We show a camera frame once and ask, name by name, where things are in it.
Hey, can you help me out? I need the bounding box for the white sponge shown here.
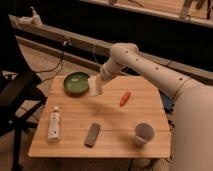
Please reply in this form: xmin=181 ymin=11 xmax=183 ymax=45
xmin=88 ymin=76 xmax=98 ymax=96

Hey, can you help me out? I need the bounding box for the green bowl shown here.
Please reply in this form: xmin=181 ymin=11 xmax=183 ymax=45
xmin=63 ymin=72 xmax=89 ymax=95

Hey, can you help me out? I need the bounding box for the blue box on floor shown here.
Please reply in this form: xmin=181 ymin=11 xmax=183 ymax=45
xmin=163 ymin=95 xmax=173 ymax=112

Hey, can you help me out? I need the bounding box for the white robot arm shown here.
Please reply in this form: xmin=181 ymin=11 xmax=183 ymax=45
xmin=98 ymin=43 xmax=213 ymax=171

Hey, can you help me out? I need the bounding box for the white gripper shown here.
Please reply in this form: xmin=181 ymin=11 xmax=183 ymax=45
xmin=96 ymin=60 xmax=121 ymax=95

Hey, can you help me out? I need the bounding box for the white spray bottle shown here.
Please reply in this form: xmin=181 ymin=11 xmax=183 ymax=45
xmin=30 ymin=6 xmax=43 ymax=26

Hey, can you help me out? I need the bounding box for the black chair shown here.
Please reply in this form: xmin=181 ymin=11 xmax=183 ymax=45
xmin=0 ymin=71 xmax=47 ymax=171

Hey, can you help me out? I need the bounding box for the white tube bottle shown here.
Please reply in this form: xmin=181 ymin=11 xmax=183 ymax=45
xmin=47 ymin=106 xmax=60 ymax=142

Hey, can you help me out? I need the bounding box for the wooden table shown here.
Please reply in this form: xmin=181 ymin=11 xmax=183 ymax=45
xmin=28 ymin=76 xmax=171 ymax=158

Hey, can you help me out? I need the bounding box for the orange carrot toy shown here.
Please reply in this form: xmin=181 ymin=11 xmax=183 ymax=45
xmin=119 ymin=91 xmax=131 ymax=107

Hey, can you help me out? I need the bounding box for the long wooden beam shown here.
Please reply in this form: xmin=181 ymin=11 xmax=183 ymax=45
xmin=9 ymin=15 xmax=213 ymax=85

